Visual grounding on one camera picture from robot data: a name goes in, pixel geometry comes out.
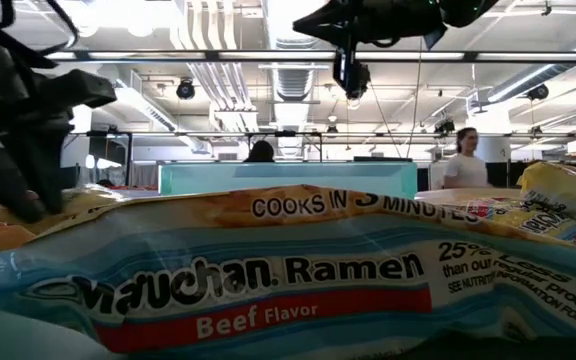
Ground yellow creamy chicken ramen pack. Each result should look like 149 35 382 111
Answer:
60 183 132 216
516 160 576 251

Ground grey ceiling pipe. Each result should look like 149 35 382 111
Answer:
487 24 576 104

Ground teal plastic bin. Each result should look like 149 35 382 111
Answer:
157 160 419 200

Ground person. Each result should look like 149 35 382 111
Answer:
441 126 493 190
243 139 277 164

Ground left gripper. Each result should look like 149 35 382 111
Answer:
0 34 117 224

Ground black background rig frame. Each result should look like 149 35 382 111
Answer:
55 129 576 169

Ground black overhead camera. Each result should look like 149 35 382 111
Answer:
345 62 372 101

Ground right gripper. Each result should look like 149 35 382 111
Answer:
292 0 447 49

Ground black metal rig frame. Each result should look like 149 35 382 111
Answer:
42 48 576 64

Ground white ceiling ducts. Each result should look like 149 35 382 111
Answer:
170 0 262 134

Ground silver ventilation duct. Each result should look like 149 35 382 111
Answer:
262 0 330 159

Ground white pillar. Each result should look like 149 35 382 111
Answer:
467 102 512 164

